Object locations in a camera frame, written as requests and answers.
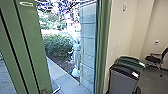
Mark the green framed glass door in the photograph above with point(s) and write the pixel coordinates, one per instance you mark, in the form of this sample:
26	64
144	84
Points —
103	40
31	40

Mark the grey trash bin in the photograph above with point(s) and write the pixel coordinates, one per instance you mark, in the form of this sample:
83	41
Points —
133	61
121	81

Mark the grey outdoor pillar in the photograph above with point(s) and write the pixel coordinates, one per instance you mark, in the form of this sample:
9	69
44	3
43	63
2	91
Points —
88	43

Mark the white garden statue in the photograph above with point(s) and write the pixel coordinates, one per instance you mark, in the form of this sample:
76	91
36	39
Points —
76	55

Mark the large green shrub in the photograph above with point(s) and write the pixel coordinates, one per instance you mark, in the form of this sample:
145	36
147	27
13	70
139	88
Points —
58	45

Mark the black mesh office chair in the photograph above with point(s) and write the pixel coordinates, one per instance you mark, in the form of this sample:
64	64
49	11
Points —
156	59

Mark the white wall switch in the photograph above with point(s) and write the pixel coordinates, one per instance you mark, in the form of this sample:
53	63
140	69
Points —
124	6

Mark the white wall outlet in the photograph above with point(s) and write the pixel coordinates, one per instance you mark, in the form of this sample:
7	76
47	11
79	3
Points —
156	42

